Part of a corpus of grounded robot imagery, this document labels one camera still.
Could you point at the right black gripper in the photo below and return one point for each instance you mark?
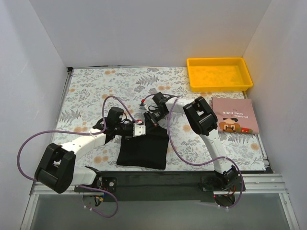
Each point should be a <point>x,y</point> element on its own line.
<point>148,117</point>

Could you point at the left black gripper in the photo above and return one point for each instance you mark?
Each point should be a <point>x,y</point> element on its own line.
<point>131,129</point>

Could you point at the black t shirt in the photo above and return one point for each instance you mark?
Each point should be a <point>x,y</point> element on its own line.
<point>148,151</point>

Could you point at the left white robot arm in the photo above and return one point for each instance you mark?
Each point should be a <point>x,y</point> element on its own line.
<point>57,169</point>

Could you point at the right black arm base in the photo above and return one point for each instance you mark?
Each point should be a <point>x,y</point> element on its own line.
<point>213,183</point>

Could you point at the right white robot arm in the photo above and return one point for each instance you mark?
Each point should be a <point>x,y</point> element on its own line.
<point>203,121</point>

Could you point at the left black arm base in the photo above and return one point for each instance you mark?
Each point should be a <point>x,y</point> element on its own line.
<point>104,183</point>

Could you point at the floral table mat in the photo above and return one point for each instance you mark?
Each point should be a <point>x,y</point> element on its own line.
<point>92,92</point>

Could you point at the yellow plastic tray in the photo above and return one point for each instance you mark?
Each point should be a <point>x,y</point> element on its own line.
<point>217,74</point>

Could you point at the folded pink t shirt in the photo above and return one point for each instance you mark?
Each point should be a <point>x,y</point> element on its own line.
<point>235,115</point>

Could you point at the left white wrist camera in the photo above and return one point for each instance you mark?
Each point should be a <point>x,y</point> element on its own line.
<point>138,128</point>

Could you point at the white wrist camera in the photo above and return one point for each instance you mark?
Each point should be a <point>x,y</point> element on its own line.
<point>143,105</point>
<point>138,128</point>

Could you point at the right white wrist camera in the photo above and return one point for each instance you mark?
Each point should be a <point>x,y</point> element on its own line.
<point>143,105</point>

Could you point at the aluminium frame rail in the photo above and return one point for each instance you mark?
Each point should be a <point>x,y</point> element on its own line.
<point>254,184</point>

